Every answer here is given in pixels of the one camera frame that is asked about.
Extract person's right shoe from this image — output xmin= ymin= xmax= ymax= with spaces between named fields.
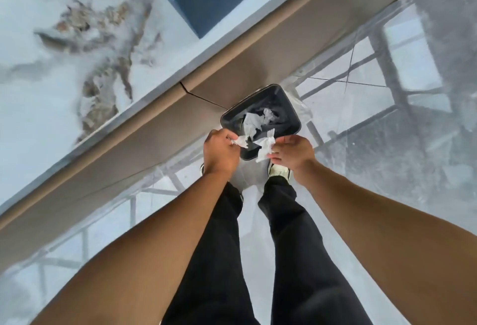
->
xmin=267 ymin=162 xmax=291 ymax=181

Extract black trousers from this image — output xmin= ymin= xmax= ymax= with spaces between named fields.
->
xmin=160 ymin=177 xmax=373 ymax=325

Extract person's left forearm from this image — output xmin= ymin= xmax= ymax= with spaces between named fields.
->
xmin=31 ymin=170 xmax=243 ymax=325

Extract person's right forearm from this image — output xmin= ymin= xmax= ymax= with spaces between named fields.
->
xmin=292 ymin=158 xmax=477 ymax=325

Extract person's left hand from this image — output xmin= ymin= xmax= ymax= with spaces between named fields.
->
xmin=203 ymin=128 xmax=241 ymax=183

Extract white marble countertop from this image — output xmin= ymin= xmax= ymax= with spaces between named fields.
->
xmin=0 ymin=0 xmax=358 ymax=206

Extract black lined trash bin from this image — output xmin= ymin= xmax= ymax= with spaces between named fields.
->
xmin=220 ymin=83 xmax=310 ymax=192

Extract white tissue wad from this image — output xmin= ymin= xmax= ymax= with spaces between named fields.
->
xmin=242 ymin=107 xmax=281 ymax=139

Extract person's right hand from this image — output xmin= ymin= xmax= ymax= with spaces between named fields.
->
xmin=267 ymin=135 xmax=318 ymax=178

